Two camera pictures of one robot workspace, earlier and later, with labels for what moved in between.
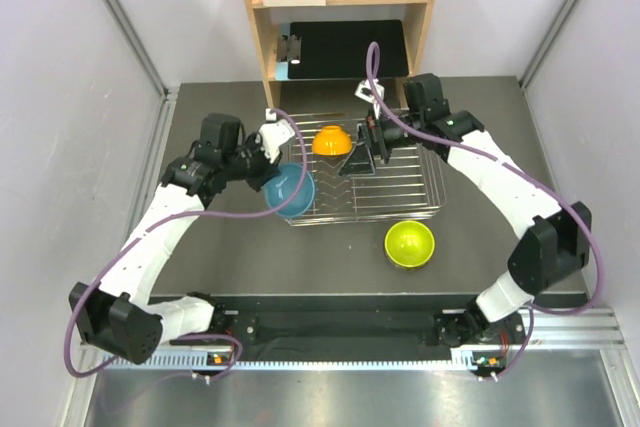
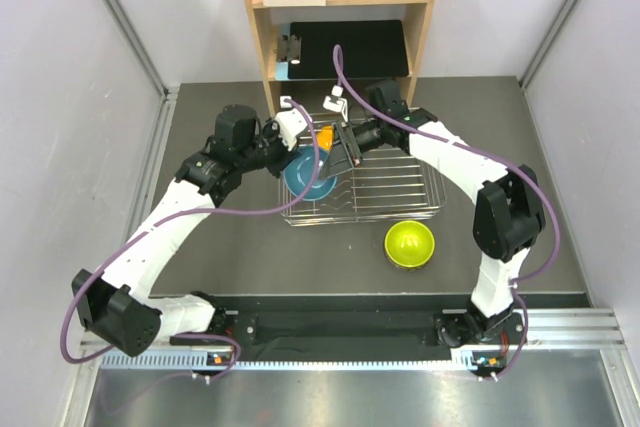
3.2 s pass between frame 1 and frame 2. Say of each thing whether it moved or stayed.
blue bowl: moved
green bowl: stayed
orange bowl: stayed
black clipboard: stayed
